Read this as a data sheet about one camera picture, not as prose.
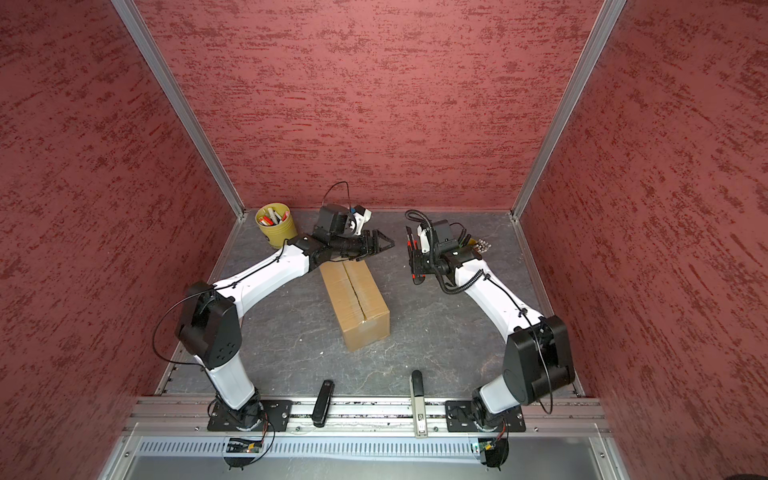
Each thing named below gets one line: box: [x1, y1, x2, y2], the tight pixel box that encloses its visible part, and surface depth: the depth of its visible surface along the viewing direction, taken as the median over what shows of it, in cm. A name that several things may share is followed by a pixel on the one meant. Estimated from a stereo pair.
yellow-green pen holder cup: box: [255, 202, 298, 249], surface depth 102 cm
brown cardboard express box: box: [319, 260, 391, 353], surface depth 79 cm
